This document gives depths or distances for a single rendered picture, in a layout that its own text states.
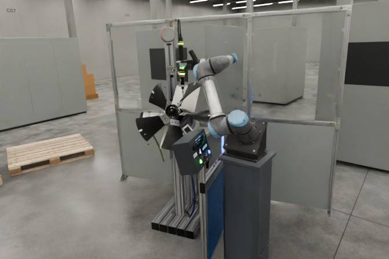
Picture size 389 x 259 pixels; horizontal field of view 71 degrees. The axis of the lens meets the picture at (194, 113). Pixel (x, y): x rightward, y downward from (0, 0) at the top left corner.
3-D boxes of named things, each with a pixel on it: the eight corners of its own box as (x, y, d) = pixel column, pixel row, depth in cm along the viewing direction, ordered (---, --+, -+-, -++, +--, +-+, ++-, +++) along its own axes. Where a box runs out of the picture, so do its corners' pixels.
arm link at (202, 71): (231, 132, 172) (208, 55, 184) (209, 139, 177) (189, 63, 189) (236, 133, 183) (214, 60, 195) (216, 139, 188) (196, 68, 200)
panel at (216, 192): (231, 208, 279) (231, 148, 263) (233, 208, 279) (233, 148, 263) (205, 268, 206) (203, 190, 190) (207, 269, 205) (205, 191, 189)
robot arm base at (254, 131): (262, 126, 186) (258, 119, 178) (252, 145, 182) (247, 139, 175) (243, 121, 195) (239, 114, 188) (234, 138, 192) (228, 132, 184)
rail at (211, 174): (231, 147, 267) (231, 139, 265) (235, 147, 266) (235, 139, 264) (199, 193, 186) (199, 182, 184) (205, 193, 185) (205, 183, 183)
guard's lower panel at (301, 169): (124, 173, 379) (117, 110, 357) (330, 208, 285) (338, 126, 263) (122, 174, 377) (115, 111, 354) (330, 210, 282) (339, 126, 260)
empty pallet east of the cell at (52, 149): (80, 140, 540) (79, 133, 536) (94, 156, 460) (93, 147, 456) (8, 155, 474) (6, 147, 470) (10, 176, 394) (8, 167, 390)
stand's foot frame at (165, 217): (178, 196, 326) (177, 191, 324) (213, 203, 310) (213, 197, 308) (151, 229, 271) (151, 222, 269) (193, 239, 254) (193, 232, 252)
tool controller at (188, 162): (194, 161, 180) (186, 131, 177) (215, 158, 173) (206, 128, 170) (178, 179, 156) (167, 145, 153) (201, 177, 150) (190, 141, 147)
